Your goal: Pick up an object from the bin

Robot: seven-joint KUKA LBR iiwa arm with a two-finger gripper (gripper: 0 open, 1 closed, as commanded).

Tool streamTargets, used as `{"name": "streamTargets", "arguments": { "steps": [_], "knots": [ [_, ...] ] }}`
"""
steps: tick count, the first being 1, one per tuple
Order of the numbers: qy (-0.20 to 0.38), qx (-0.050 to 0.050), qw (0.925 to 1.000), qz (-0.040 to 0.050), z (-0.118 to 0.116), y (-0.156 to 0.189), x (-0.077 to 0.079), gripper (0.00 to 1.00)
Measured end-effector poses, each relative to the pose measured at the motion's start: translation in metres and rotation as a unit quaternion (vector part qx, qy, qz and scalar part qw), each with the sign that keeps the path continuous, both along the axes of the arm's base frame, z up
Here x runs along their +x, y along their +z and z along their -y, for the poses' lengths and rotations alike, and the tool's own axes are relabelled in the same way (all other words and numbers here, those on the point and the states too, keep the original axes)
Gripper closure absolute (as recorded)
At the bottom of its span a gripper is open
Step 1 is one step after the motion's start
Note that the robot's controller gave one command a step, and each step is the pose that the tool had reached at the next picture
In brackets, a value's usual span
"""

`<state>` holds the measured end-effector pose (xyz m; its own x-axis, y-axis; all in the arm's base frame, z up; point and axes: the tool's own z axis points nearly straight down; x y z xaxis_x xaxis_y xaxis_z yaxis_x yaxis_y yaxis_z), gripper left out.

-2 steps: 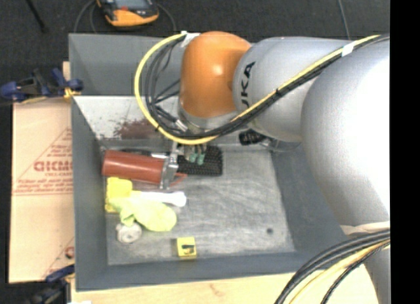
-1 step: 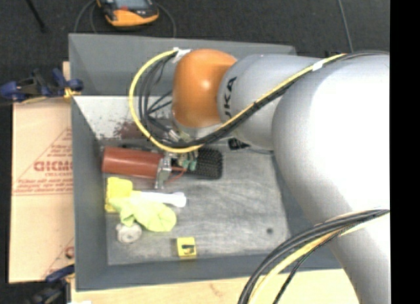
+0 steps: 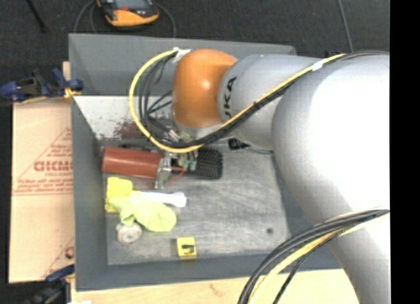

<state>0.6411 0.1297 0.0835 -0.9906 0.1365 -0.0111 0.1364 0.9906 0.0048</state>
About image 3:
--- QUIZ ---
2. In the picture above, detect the yellow-green cloth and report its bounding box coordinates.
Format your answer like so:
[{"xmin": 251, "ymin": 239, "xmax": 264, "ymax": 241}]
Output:
[{"xmin": 109, "ymin": 196, "xmax": 178, "ymax": 232}]

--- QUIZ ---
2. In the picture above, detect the black bristle brush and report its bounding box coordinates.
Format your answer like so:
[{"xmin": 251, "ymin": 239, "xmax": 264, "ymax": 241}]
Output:
[{"xmin": 187, "ymin": 147, "xmax": 224, "ymax": 181}]

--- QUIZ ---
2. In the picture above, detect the yellow sponge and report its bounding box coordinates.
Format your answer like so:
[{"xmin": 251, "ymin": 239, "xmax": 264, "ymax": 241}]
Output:
[{"xmin": 104, "ymin": 176, "xmax": 135, "ymax": 213}]

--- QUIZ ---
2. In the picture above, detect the white grey tape roll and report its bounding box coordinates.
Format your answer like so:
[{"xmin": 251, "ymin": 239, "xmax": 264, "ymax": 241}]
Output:
[{"xmin": 115, "ymin": 221, "xmax": 143, "ymax": 244}]

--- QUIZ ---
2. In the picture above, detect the yellow square block, black mark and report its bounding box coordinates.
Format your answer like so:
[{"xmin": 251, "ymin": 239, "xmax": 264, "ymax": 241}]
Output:
[{"xmin": 175, "ymin": 236, "xmax": 198, "ymax": 259}]

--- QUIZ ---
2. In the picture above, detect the grey metal bin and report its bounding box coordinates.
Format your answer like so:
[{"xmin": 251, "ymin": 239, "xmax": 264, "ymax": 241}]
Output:
[{"xmin": 68, "ymin": 33, "xmax": 344, "ymax": 291}]

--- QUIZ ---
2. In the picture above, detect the brown cardboard board, red print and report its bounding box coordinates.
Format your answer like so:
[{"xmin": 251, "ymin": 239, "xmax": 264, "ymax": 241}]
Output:
[{"xmin": 7, "ymin": 97, "xmax": 75, "ymax": 284}]

